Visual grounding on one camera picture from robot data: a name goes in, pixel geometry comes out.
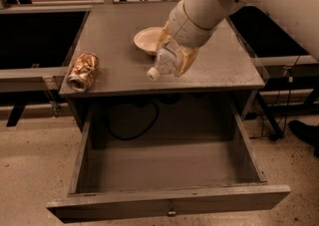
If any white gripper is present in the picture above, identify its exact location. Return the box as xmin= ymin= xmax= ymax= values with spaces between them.
xmin=157 ymin=1 xmax=216 ymax=77

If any clear plastic bottle blue label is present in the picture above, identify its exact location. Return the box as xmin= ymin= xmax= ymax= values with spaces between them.
xmin=147 ymin=47 xmax=182 ymax=82

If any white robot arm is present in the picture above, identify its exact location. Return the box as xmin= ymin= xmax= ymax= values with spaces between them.
xmin=158 ymin=0 xmax=319 ymax=77

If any open grey top drawer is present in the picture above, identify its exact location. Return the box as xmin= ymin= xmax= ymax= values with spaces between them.
xmin=48 ymin=98 xmax=291 ymax=223

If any metal drawer knob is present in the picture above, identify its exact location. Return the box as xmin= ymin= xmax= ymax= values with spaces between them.
xmin=167 ymin=203 xmax=176 ymax=217

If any white bowl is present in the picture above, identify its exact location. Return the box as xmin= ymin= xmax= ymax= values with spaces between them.
xmin=134 ymin=27 xmax=161 ymax=56

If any grey wooden cabinet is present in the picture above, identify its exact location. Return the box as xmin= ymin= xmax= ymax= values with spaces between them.
xmin=58 ymin=1 xmax=266 ymax=131

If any crushed orange soda can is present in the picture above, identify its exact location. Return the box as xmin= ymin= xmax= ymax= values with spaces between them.
xmin=67 ymin=52 xmax=99 ymax=93

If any black cable behind cabinet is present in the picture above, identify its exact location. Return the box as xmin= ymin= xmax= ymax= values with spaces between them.
xmin=103 ymin=99 xmax=160 ymax=142

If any grey metal rail left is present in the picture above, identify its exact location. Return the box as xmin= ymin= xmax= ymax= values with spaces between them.
xmin=0 ymin=67 xmax=67 ymax=93

